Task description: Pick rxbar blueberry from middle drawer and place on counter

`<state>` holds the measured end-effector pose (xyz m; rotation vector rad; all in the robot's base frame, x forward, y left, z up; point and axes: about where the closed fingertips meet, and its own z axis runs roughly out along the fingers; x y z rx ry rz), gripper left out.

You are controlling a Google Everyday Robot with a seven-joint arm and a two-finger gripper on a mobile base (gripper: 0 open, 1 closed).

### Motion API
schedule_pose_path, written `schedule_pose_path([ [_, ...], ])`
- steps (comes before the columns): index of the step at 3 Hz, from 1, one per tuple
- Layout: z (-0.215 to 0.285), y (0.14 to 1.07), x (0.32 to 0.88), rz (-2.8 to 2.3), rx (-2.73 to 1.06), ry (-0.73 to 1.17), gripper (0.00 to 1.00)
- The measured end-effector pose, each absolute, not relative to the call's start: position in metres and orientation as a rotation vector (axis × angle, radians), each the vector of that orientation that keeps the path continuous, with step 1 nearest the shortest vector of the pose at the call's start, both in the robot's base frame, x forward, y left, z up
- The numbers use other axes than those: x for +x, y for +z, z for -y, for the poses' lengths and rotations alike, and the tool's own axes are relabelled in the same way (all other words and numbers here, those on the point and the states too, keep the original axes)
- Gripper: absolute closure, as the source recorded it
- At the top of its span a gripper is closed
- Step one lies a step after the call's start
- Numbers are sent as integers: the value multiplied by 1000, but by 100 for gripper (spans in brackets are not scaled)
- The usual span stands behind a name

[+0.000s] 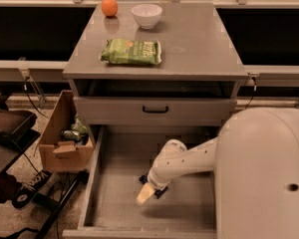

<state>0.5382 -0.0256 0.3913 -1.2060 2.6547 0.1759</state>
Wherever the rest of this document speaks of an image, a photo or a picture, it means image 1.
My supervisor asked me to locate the blue rxbar blueberry bar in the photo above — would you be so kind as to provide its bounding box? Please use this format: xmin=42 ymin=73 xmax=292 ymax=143
xmin=139 ymin=174 xmax=168 ymax=199

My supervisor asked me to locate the orange fruit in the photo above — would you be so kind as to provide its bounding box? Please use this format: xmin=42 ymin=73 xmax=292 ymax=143
xmin=101 ymin=0 xmax=118 ymax=17

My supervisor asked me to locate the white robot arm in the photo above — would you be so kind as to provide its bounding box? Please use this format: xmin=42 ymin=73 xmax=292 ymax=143
xmin=137 ymin=108 xmax=299 ymax=239

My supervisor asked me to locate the grey drawer cabinet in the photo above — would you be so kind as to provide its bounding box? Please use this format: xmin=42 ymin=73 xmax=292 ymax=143
xmin=64 ymin=2 xmax=246 ymax=139

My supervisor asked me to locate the green can in box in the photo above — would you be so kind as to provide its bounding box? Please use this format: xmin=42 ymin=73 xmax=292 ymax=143
xmin=61 ymin=130 xmax=82 ymax=142

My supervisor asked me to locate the closed grey drawer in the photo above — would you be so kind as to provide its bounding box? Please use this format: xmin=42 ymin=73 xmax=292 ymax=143
xmin=74 ymin=97 xmax=236 ymax=126

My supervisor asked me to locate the black drawer handle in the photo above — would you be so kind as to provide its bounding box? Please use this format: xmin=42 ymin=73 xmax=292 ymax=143
xmin=142 ymin=106 xmax=169 ymax=114

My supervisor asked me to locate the cardboard box with items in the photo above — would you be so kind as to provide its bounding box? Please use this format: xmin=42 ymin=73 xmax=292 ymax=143
xmin=39 ymin=91 xmax=93 ymax=173

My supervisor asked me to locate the green packet in box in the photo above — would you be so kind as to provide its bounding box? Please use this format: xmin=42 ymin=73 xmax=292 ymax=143
xmin=71 ymin=116 xmax=88 ymax=134

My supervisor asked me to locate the white bowl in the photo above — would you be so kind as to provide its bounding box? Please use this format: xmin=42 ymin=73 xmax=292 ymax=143
xmin=132 ymin=4 xmax=162 ymax=29

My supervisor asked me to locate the green chip bag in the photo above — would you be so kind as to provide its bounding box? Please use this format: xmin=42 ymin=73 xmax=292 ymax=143
xmin=100 ymin=39 xmax=161 ymax=66

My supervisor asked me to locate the black white sneaker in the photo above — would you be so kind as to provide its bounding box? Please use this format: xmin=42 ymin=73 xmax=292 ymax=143
xmin=12 ymin=170 xmax=52 ymax=209

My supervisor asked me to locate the open grey bottom drawer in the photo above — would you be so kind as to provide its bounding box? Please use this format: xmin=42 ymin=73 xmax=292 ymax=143
xmin=63 ymin=126 xmax=216 ymax=239

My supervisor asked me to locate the black side cart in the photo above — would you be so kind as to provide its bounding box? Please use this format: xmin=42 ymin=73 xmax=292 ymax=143
xmin=0 ymin=88 xmax=40 ymax=175

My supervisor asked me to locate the black pole on floor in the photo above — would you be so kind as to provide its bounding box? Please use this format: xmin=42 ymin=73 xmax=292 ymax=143
xmin=34 ymin=171 xmax=89 ymax=239

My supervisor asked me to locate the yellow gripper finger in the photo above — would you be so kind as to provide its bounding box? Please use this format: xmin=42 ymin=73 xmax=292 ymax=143
xmin=137 ymin=182 xmax=155 ymax=205

